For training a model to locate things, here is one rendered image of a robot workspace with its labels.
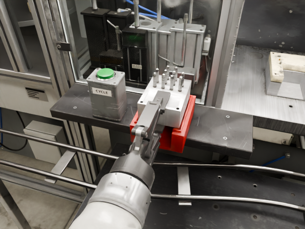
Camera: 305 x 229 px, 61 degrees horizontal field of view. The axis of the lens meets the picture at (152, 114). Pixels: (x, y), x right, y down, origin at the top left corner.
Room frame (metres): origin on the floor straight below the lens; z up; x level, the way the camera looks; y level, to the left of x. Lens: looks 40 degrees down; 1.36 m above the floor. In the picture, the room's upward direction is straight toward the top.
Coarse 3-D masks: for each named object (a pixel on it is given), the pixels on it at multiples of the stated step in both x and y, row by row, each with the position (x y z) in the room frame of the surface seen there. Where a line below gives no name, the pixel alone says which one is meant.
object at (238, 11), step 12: (228, 0) 0.57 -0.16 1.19; (240, 0) 0.56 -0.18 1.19; (228, 12) 0.57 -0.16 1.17; (240, 12) 0.56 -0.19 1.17; (216, 36) 0.57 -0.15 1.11; (216, 48) 0.57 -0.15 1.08; (228, 48) 0.56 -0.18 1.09; (216, 60) 0.57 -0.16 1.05; (228, 60) 0.56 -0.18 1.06; (216, 72) 0.57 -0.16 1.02; (228, 72) 0.56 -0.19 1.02
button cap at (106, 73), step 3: (102, 69) 0.56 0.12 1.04; (105, 69) 0.56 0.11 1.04; (108, 69) 0.56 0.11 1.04; (111, 69) 0.56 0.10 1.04; (99, 72) 0.54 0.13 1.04; (102, 72) 0.54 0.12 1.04; (105, 72) 0.54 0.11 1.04; (108, 72) 0.54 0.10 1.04; (111, 72) 0.54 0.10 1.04; (99, 75) 0.53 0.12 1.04; (102, 75) 0.53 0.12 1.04; (105, 75) 0.53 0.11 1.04; (108, 75) 0.53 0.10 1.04; (111, 75) 0.53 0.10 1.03; (102, 78) 0.52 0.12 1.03; (105, 78) 0.52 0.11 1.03; (108, 78) 0.53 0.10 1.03
